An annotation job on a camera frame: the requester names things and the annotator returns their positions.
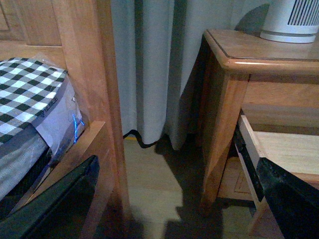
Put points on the white cylindrical air purifier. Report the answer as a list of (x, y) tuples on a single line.
[(291, 21)]

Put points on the wooden drawer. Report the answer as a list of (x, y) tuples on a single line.
[(294, 148), (234, 184)]

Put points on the wooden bed frame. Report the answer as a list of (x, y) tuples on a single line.
[(77, 35)]

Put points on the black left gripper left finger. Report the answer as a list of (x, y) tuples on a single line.
[(23, 222)]

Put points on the grey curtain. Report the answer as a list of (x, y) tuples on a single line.
[(157, 44)]

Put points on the checkered bed sheet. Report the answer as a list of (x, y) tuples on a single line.
[(27, 86)]

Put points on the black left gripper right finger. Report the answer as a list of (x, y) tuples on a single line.
[(293, 202)]

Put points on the wooden nightstand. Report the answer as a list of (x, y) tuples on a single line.
[(272, 81)]

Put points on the plastic wrapped mattress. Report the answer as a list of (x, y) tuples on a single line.
[(55, 130)]

